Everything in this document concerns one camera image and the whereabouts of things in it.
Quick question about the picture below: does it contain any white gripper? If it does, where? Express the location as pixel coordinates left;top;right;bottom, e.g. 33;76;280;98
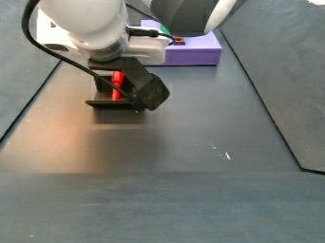
37;8;168;65

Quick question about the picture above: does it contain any red peg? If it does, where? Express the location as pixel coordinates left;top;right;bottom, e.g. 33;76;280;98
112;71;124;101

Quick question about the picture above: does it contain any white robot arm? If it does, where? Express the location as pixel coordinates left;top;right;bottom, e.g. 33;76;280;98
37;0;238;65

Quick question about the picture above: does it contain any purple base board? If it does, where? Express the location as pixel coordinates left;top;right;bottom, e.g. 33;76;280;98
139;19;223;67

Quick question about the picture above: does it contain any green block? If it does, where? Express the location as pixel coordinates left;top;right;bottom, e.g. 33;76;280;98
160;26;171;35

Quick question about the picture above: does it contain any brown L-shaped block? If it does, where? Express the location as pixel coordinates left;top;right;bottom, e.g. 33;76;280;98
174;36;186;46

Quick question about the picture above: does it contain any black camera cable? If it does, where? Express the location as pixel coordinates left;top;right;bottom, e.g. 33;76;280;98
20;0;177;108

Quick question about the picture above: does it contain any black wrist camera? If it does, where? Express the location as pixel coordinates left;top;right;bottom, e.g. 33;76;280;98
87;57;170;111

